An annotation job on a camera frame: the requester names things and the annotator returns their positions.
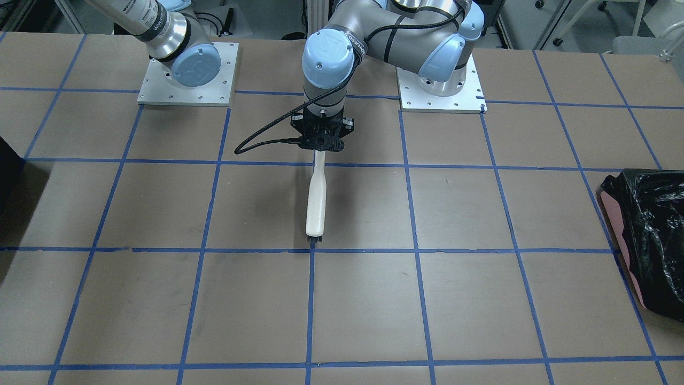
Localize black braided cable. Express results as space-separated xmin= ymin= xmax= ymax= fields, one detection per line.
xmin=234 ymin=0 xmax=471 ymax=156

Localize beige hand brush black bristles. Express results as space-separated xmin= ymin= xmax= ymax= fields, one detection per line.
xmin=305 ymin=151 xmax=327 ymax=243

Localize bin with black trash bag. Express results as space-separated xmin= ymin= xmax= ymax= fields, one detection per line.
xmin=600 ymin=168 xmax=683 ymax=321

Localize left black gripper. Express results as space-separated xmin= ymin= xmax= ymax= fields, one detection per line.
xmin=290 ymin=110 xmax=355 ymax=152

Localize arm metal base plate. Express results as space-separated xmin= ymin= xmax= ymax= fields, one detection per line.
xmin=137 ymin=42 xmax=239 ymax=107
xmin=397 ymin=55 xmax=488 ymax=114

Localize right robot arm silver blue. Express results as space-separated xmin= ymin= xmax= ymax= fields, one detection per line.
xmin=88 ymin=1 xmax=222 ymax=88

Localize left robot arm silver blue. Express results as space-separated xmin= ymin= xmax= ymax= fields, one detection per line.
xmin=286 ymin=1 xmax=484 ymax=152

